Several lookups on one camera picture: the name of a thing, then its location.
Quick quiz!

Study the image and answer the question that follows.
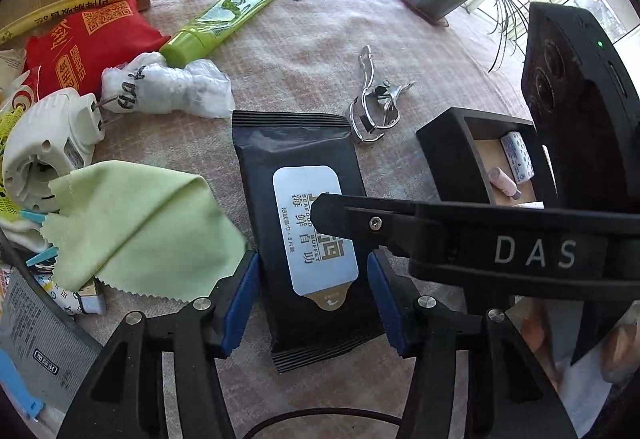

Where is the red packet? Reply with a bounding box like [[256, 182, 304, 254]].
[[24, 0, 172, 95]]

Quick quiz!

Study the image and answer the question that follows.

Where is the small white patterned box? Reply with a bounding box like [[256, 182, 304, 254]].
[[47, 276, 107, 316]]

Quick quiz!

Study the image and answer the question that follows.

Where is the white paper packet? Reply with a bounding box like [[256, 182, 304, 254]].
[[0, 46, 28, 75]]

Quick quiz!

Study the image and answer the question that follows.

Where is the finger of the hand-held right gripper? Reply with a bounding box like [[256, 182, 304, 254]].
[[310, 192, 462, 271]]

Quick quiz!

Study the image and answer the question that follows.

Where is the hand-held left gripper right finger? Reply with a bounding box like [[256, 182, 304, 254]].
[[366, 246, 578, 439]]

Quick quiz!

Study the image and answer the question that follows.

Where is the green tube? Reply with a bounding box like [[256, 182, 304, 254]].
[[159, 0, 277, 69]]

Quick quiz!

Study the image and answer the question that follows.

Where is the pink plant saucer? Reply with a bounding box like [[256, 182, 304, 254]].
[[392, 0, 451, 26]]

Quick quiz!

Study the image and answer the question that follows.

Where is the small pink tube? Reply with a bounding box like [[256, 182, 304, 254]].
[[487, 168, 523, 198]]

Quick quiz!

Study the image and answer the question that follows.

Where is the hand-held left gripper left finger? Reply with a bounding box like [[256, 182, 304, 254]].
[[56, 250, 261, 439]]

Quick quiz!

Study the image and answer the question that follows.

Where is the black cable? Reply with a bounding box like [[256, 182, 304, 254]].
[[245, 406, 406, 439]]

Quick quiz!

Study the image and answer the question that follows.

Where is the person's right hand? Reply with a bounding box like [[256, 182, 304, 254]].
[[517, 301, 640, 436]]

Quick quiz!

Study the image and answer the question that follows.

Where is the white crumpled plastic bag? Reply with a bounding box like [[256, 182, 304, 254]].
[[100, 52, 235, 120]]

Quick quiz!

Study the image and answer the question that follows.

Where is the white charger plug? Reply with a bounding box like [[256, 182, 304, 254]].
[[0, 88, 107, 212]]

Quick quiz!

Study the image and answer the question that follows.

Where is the black tray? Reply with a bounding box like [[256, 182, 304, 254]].
[[416, 106, 558, 210]]

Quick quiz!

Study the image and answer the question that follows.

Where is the yellow-green shuttlecock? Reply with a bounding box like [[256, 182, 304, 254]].
[[0, 109, 26, 215]]

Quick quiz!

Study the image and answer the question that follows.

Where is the black wet wipe packet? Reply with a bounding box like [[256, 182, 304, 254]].
[[231, 110, 386, 374]]

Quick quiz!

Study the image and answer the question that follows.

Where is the light green cloth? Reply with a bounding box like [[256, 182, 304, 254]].
[[39, 160, 248, 302]]

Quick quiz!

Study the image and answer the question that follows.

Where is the orange white snack packet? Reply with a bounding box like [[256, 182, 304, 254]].
[[0, 69, 38, 117]]

